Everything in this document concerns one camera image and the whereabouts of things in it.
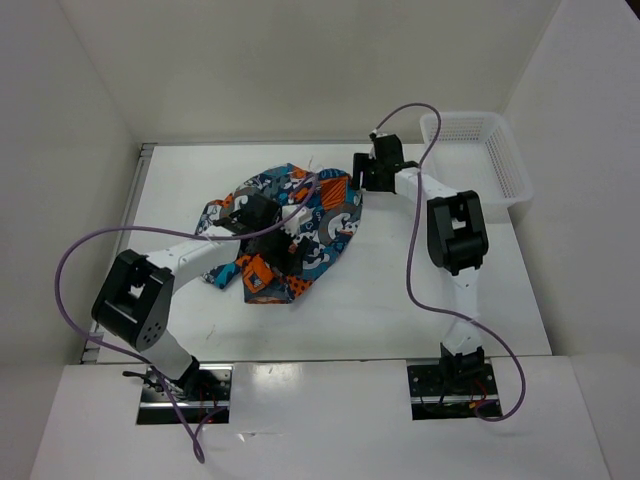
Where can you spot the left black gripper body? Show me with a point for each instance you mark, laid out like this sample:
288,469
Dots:
279,241

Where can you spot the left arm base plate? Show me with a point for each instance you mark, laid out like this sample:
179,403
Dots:
209,404

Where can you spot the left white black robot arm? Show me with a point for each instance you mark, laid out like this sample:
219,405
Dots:
135,300

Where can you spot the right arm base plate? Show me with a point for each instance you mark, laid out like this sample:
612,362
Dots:
434,398

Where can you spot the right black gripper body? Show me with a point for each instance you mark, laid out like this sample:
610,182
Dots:
374,182

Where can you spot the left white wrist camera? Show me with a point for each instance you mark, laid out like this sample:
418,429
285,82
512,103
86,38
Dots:
298,219

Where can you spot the white plastic mesh basket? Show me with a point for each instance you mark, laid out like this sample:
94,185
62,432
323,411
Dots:
475,150

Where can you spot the colourful patterned shorts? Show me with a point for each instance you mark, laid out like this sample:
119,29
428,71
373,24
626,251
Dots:
336,213

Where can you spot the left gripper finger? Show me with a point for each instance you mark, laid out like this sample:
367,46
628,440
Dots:
296,257
263,266

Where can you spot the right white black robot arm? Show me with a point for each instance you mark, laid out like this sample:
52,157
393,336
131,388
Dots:
456,242

